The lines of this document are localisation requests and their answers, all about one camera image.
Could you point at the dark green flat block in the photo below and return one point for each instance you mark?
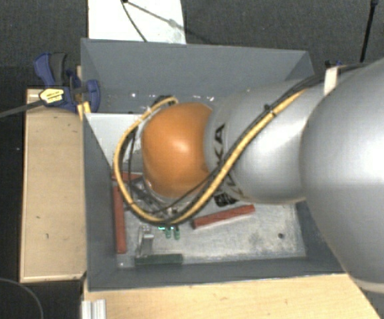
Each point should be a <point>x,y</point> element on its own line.
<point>158,260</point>

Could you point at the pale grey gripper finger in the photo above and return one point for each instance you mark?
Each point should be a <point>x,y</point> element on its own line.
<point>149,244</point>
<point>140,244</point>

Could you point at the black cylinder on white bracket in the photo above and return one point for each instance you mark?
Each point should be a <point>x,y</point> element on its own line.
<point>224,200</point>

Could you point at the grey metal bin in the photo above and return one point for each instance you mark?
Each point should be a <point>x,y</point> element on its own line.
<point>192,75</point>

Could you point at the red-brown flat block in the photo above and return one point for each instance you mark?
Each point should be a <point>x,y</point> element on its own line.
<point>120,224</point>
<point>225,216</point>

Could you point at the pale wood board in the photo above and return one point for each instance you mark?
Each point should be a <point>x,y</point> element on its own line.
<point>54,191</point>

